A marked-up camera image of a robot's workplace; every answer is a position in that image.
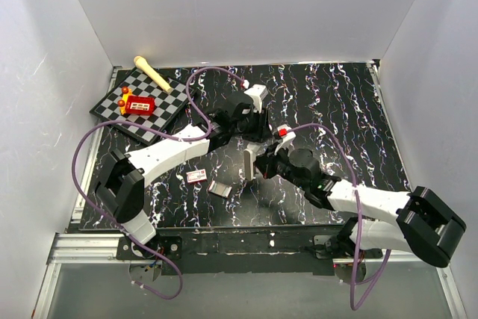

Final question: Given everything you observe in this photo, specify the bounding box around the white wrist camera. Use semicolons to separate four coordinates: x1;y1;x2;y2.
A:
244;84;268;113
274;125;296;155

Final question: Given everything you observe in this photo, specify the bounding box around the black white chessboard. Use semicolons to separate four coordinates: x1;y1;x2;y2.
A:
90;66;191;146

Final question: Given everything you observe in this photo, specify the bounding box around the open staple box tray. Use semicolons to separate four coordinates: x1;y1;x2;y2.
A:
208;181;232;198

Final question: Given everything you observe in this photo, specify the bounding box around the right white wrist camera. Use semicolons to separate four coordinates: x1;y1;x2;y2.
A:
274;125;296;155

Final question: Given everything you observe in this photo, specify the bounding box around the red yellow toy bus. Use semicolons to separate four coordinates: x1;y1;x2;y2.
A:
117;87;155;116

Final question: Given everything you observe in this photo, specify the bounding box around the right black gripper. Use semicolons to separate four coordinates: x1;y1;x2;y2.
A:
250;142;308;191

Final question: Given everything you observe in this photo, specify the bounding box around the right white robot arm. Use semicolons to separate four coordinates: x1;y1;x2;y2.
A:
246;148;466;267

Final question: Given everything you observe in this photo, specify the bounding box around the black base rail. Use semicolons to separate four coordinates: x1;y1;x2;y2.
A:
115;223;369;277

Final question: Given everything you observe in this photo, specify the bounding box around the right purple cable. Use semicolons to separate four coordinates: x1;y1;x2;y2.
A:
279;123;393;312

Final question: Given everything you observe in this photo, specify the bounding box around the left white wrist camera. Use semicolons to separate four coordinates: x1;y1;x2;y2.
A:
244;84;268;113

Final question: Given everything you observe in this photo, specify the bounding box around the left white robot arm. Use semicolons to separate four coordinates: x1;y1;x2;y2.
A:
94;90;272;259

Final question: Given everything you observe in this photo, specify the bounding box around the red white staple box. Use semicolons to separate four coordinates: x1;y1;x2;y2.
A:
186;169;207;183

